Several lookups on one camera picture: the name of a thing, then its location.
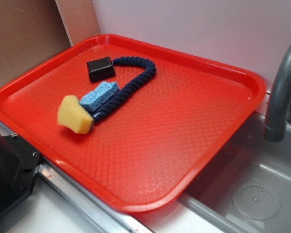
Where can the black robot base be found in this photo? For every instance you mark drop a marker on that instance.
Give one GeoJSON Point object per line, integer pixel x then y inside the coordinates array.
{"type": "Point", "coordinates": [19, 164]}

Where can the black box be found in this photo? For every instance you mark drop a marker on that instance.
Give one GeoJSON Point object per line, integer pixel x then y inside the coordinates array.
{"type": "Point", "coordinates": [100, 69]}

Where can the red plastic tray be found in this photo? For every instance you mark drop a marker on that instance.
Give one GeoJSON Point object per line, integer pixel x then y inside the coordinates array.
{"type": "Point", "coordinates": [146, 153]}

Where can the blue sponge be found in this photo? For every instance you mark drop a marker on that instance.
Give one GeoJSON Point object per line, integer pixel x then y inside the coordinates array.
{"type": "Point", "coordinates": [96, 98]}

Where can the yellow sponge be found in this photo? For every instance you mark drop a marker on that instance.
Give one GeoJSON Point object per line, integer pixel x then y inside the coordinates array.
{"type": "Point", "coordinates": [73, 116]}

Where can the grey plastic sink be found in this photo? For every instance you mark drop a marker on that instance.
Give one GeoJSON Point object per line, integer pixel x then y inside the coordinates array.
{"type": "Point", "coordinates": [246, 187]}

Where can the grey faucet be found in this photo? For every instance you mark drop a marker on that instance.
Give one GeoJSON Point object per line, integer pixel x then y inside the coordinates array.
{"type": "Point", "coordinates": [278, 112]}

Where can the brown cardboard panel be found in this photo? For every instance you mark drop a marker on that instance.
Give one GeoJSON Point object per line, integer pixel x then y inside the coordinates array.
{"type": "Point", "coordinates": [32, 31]}

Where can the silver metal rail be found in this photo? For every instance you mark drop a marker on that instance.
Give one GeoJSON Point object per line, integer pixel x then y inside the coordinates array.
{"type": "Point", "coordinates": [59, 205]}

